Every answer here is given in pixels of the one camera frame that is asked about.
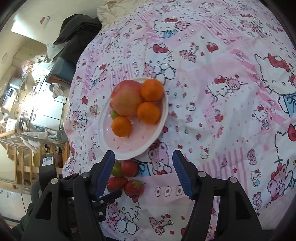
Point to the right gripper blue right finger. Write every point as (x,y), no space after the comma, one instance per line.
(187,175)

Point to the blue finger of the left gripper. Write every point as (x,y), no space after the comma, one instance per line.
(105,200)

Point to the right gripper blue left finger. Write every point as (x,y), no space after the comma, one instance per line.
(102,173)

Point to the green small fruit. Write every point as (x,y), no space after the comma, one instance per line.
(116,171)
(114,114)

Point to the red strawberry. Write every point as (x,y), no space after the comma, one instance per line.
(134,188)
(116,183)

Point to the orange tangerine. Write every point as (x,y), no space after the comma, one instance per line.
(148,113)
(152,90)
(121,126)

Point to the wooden chair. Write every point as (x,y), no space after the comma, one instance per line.
(20,165)

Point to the white pink plate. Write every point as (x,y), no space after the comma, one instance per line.
(142,136)

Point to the white kitchen cabinet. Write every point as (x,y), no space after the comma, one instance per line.
(47,113)

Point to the red yellow apple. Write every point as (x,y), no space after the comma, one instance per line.
(126,98)

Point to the white microwave appliance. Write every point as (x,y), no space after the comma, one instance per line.
(9,100)

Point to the blue orange chair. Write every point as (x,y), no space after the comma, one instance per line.
(61,73)

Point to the pink hello kitty bedsheet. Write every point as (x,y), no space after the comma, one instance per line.
(228,69)

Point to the black clothes pile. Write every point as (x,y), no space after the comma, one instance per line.
(77,31)

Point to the cream blanket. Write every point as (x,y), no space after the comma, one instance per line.
(111,12)

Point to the wall sticker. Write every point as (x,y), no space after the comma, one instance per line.
(44,21)

